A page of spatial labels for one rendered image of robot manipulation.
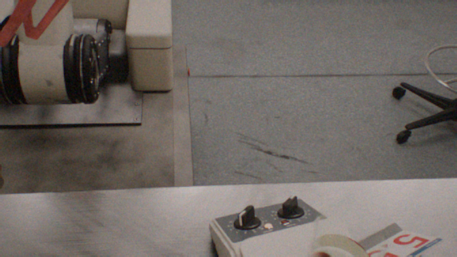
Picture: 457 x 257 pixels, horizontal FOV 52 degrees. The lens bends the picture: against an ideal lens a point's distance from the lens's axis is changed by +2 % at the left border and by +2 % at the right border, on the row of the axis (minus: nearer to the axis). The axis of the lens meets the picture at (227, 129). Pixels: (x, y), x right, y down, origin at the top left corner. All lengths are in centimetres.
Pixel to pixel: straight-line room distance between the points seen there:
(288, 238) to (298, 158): 130
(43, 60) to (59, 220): 56
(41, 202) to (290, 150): 129
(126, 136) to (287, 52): 128
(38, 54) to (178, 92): 48
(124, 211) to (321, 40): 203
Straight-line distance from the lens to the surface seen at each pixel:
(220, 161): 173
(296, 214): 55
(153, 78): 140
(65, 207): 64
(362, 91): 221
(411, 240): 62
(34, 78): 113
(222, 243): 53
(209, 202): 63
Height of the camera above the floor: 124
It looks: 42 degrees down
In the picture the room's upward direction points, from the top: 5 degrees clockwise
